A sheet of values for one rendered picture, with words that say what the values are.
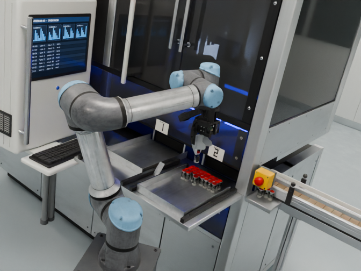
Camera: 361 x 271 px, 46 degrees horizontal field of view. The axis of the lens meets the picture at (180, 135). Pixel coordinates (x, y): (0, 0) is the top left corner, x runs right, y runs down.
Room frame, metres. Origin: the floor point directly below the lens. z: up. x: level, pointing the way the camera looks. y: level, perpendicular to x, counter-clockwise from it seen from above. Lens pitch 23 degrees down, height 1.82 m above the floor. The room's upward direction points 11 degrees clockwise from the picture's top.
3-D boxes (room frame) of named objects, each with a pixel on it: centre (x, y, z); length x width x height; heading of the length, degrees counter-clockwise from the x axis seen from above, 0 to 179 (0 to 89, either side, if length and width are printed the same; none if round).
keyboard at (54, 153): (1.96, 0.55, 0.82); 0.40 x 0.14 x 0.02; 153
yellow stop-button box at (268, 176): (1.69, -0.40, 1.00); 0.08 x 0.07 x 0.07; 145
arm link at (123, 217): (1.23, 0.14, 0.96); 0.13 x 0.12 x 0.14; 36
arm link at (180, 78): (1.46, 0.01, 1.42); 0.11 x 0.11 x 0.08; 36
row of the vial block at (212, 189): (1.73, -0.12, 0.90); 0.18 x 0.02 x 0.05; 55
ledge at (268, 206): (1.71, -0.44, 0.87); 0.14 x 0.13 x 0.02; 145
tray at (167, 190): (1.64, -0.06, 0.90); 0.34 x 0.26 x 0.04; 145
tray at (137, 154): (1.93, 0.15, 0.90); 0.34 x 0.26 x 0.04; 145
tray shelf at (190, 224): (1.77, 0.05, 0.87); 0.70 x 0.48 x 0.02; 55
